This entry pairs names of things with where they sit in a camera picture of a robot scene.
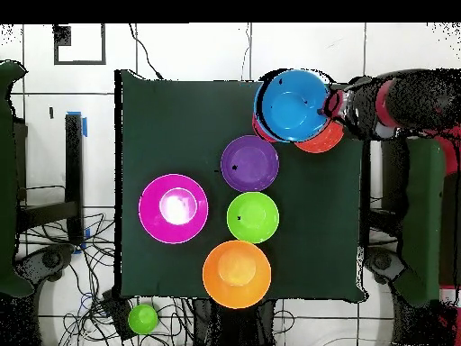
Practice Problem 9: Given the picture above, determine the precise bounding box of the purple bowl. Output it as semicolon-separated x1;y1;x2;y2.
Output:
220;134;281;193

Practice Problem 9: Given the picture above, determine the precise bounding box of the dark green table cloth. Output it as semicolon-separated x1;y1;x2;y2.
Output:
113;68;375;303

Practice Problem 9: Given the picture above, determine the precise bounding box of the large red-orange bowl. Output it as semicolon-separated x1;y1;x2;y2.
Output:
294;118;347;155

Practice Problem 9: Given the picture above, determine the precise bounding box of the small orange bowl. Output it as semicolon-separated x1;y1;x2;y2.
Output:
251;114;281;145

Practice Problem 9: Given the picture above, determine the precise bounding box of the green covered side table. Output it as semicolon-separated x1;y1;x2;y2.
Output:
0;59;33;298
392;132;451;307

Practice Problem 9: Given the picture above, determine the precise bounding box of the black metal stand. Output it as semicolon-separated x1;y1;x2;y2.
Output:
17;111;89;250

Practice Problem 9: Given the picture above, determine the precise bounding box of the large magenta bowl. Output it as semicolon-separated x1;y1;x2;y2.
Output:
137;172;210;246

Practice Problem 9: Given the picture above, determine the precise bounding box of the blue bowl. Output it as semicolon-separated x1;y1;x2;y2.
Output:
253;68;333;143

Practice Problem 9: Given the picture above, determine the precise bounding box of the black square floor frame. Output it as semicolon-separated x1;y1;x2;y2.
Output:
53;23;108;66

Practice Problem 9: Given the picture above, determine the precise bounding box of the small green round bowl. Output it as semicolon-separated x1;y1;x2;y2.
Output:
127;303;159;336

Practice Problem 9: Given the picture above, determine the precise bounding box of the large light orange bowl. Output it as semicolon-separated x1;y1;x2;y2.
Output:
201;240;274;310

